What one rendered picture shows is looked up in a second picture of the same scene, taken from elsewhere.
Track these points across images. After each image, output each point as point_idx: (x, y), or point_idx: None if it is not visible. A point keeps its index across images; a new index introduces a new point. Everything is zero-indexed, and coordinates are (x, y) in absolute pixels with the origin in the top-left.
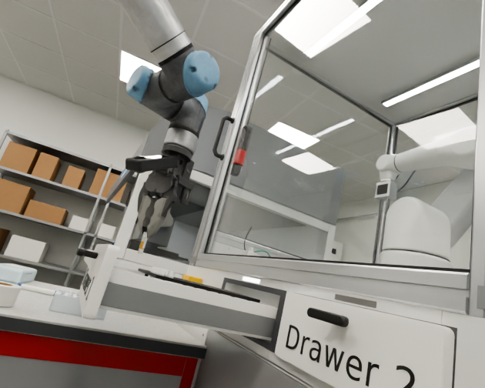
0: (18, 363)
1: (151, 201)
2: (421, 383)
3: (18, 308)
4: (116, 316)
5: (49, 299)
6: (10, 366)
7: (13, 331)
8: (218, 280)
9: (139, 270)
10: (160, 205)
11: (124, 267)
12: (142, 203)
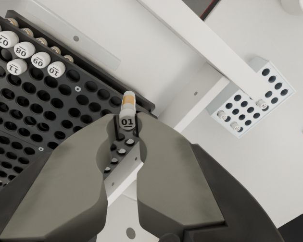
0: (207, 6)
1: (136, 197)
2: None
3: (272, 9)
4: (219, 142)
5: None
6: (211, 0)
7: None
8: None
9: (143, 108)
10: (56, 184)
11: (188, 111)
12: (189, 174)
